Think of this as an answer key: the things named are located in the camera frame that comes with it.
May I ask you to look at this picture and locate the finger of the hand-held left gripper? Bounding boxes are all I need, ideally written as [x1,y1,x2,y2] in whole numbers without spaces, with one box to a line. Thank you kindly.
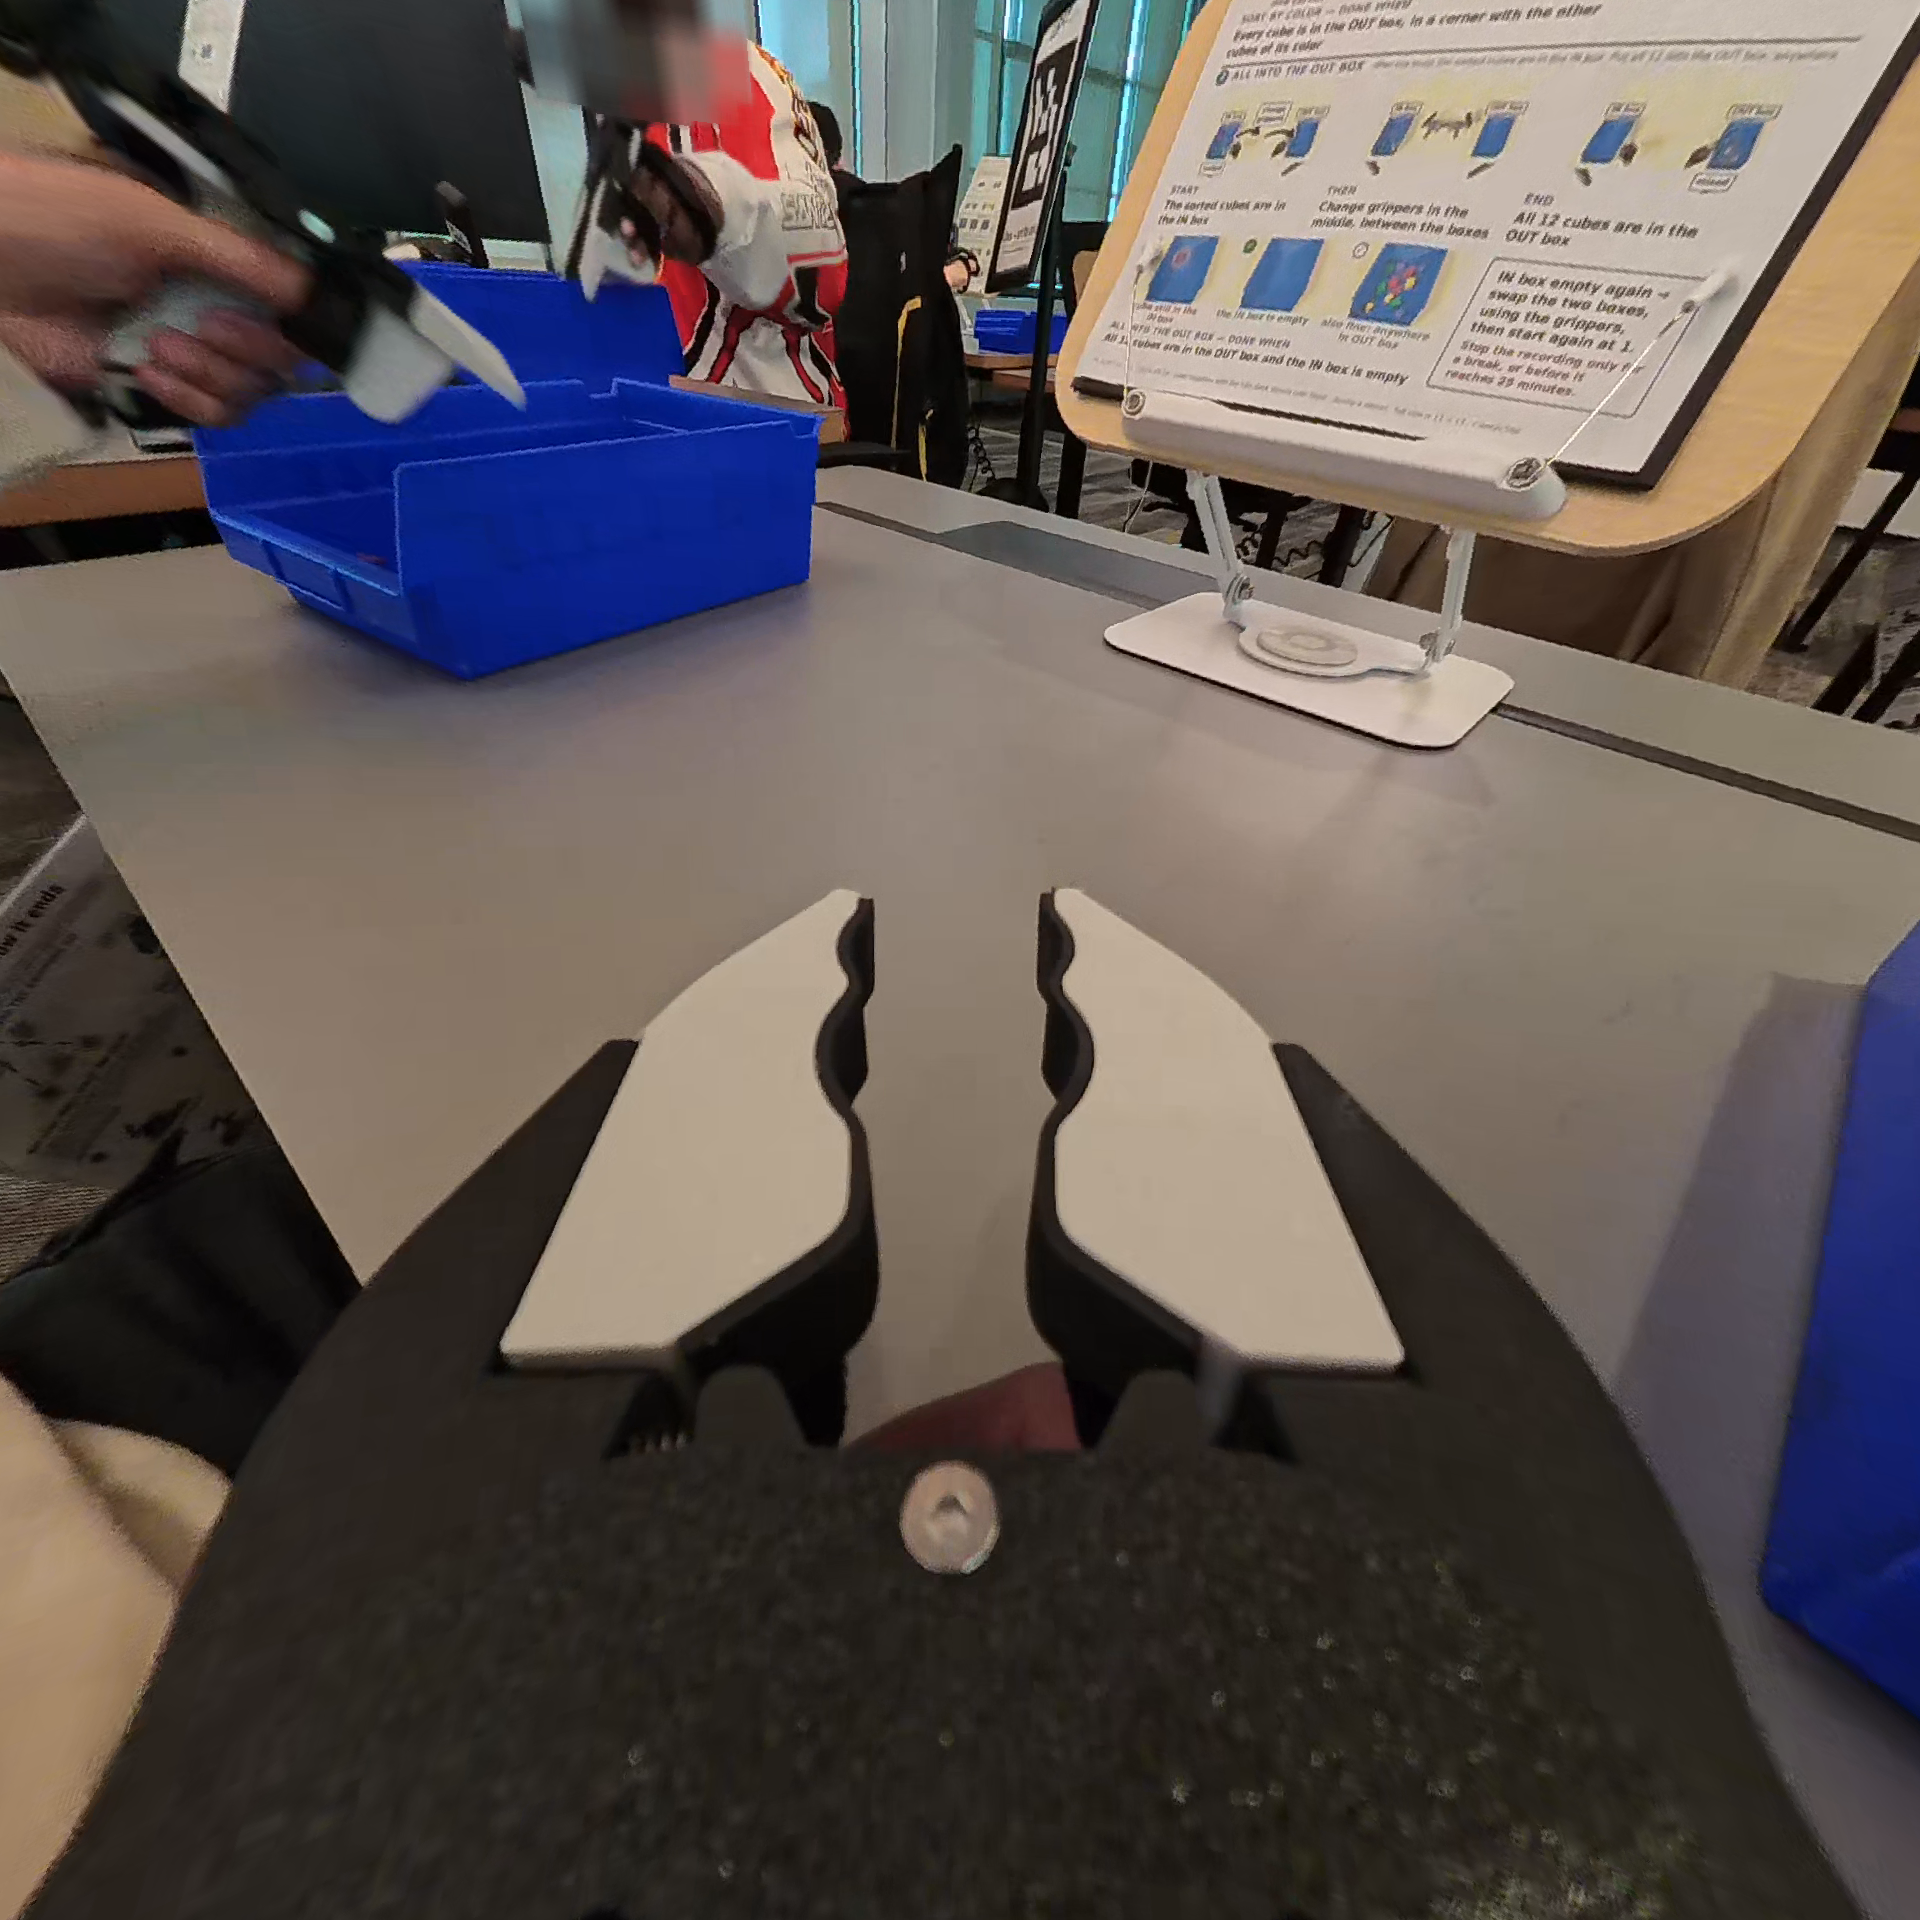
[388,277,531,410]
[344,307,454,423]

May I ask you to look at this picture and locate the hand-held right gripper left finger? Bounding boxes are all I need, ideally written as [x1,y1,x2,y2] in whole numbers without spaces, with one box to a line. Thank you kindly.
[499,892,878,1448]

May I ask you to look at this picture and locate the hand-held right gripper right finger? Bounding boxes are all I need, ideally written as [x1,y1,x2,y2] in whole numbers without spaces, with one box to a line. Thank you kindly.
[1029,888,1408,1448]

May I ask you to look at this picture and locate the person's left hand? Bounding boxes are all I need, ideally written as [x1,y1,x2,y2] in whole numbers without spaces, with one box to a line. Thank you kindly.
[0,149,320,431]

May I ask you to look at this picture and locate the large black monitor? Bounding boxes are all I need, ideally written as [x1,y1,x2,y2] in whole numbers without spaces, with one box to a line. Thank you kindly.
[226,0,561,249]

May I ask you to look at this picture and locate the person's dark trousers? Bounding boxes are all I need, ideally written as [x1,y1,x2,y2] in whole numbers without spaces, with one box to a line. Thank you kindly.
[0,1139,364,1480]

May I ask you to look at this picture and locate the tan fabric cover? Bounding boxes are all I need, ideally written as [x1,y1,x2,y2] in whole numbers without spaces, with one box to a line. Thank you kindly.
[1364,321,1900,690]

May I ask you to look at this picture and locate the printed instruction sheet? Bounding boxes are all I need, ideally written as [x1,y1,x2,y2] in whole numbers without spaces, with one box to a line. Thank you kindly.
[1071,0,1920,487]

